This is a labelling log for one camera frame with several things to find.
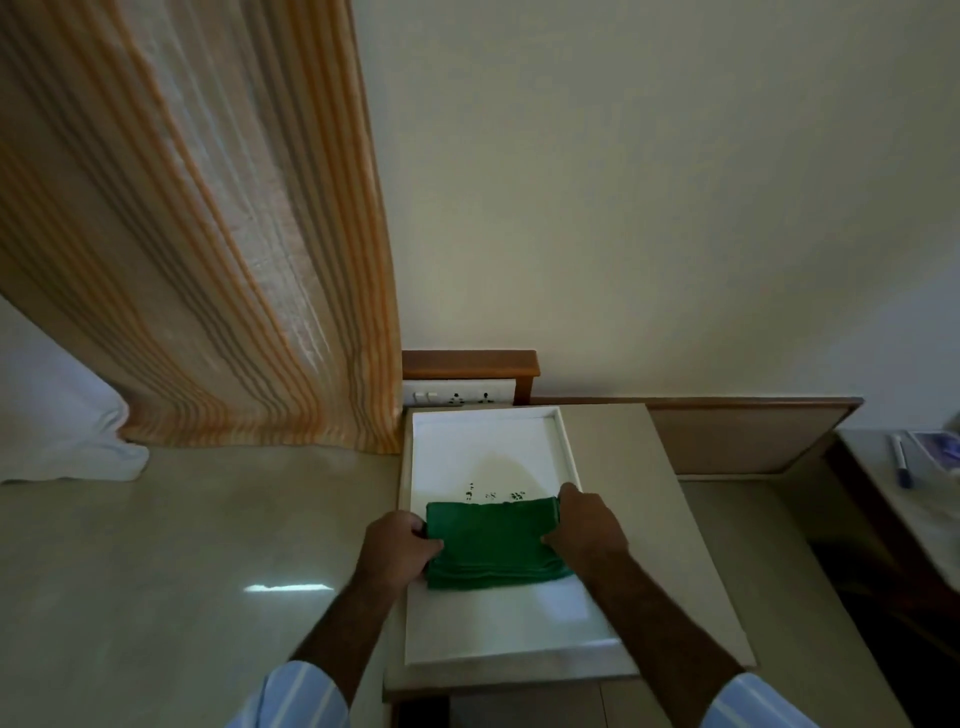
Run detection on person's right hand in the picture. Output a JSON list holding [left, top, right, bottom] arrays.
[[540, 482, 630, 579]]

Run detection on person's left hand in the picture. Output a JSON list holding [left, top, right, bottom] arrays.
[[352, 510, 446, 598]]

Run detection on green cloth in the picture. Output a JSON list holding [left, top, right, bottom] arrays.
[[424, 496, 577, 592]]

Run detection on person's right forearm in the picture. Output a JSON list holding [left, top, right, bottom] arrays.
[[574, 553, 745, 712]]

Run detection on person's left forearm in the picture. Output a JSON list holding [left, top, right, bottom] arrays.
[[288, 576, 411, 708]]

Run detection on beige side table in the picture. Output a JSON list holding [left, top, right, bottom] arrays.
[[381, 402, 759, 704]]

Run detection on white rectangular tray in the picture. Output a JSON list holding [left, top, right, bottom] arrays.
[[403, 405, 624, 669]]

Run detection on striped light blue left sleeve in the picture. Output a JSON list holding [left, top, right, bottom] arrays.
[[227, 660, 353, 728]]

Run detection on striped light blue sleeve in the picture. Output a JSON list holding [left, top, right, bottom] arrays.
[[227, 660, 353, 728], [700, 672, 820, 728]]

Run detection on striped light blue right sleeve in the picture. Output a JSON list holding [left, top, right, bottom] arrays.
[[700, 672, 820, 728]]

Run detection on orange striped curtain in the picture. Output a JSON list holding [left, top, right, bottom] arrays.
[[0, 0, 405, 456]]

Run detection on light desk with dark edge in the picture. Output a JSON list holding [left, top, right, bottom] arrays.
[[823, 427, 960, 595]]

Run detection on blue marker pen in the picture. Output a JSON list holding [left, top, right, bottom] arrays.
[[889, 433, 915, 491]]

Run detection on purple and white packet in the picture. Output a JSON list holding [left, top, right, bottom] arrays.
[[906, 429, 960, 476]]

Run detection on white pillow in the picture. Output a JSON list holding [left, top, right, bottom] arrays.
[[0, 296, 151, 484]]

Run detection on white wall socket panel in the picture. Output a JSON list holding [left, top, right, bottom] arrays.
[[402, 378, 519, 411]]

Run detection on wooden wall panel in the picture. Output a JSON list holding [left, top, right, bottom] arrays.
[[528, 396, 864, 482]]

